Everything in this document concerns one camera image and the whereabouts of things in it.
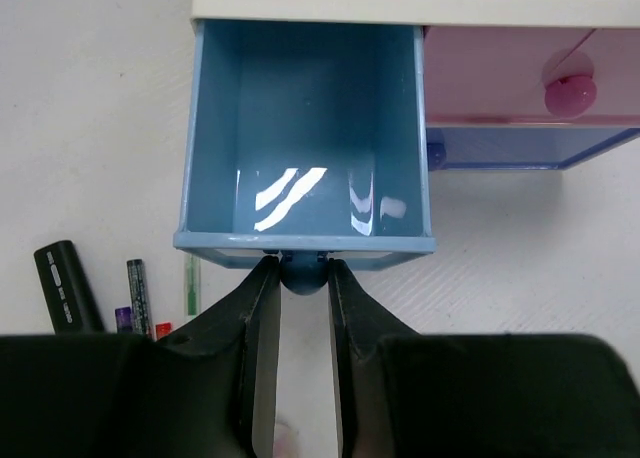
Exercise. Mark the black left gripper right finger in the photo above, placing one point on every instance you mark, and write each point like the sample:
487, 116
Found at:
378, 393

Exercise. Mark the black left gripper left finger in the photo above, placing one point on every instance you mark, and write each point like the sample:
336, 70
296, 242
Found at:
223, 372

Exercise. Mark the dark blue drawer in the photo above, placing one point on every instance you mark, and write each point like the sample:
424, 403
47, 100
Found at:
512, 148

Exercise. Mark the light blue drawer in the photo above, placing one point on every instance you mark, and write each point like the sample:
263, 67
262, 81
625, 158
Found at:
306, 141

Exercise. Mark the green clear pen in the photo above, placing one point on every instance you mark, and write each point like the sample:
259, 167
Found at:
192, 286

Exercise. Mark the red cap marker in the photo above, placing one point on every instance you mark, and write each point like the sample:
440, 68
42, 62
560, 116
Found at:
162, 330

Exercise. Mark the dark slim pen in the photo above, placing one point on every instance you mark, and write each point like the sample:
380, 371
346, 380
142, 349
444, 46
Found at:
139, 297

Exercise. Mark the purple cap marker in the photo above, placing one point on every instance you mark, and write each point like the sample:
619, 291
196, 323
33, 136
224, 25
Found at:
124, 320

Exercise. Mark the black pink highlighter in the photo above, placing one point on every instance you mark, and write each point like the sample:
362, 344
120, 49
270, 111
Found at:
68, 296

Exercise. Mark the pink drawer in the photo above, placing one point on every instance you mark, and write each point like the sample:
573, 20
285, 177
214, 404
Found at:
531, 76

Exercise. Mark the white drawer cabinet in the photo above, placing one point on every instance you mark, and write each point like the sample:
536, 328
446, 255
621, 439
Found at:
528, 13

